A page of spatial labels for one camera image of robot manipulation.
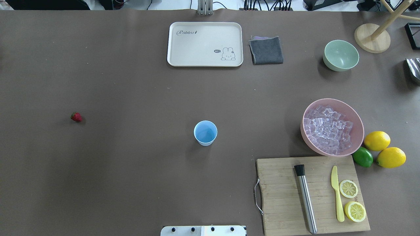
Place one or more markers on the red strawberry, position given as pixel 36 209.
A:
pixel 77 117

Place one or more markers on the light blue cup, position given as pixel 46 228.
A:
pixel 205 132

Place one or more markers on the clear ice cube pile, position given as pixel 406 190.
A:
pixel 327 129

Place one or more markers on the cream rabbit tray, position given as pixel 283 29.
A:
pixel 199 44

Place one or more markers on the grey folded cloth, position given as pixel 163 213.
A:
pixel 266 50

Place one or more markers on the wooden cutting board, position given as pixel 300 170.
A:
pixel 282 203

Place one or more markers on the pink bowl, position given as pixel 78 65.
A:
pixel 357 132

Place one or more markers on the steel muddler black tip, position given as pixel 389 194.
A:
pixel 307 204

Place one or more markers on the green bowl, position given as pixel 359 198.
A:
pixel 340 55

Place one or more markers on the lemon half upper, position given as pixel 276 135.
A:
pixel 348 189

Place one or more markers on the lemon half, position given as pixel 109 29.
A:
pixel 348 189
pixel 355 211

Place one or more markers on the green lime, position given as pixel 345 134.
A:
pixel 363 157

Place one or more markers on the yellow plastic knife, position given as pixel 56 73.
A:
pixel 340 215

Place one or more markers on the yellow lemon upper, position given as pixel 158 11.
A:
pixel 377 140

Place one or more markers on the yellow lemon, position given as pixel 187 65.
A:
pixel 377 140
pixel 391 157

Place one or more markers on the lemon half lower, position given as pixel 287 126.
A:
pixel 355 211

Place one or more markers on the wooden stand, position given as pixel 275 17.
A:
pixel 374 38

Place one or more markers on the yellow lemon lower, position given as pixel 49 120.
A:
pixel 391 157

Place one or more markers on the silver metal object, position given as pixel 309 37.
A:
pixel 413 65

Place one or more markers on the black box at edge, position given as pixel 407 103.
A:
pixel 413 33

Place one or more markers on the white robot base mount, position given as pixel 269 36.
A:
pixel 212 230

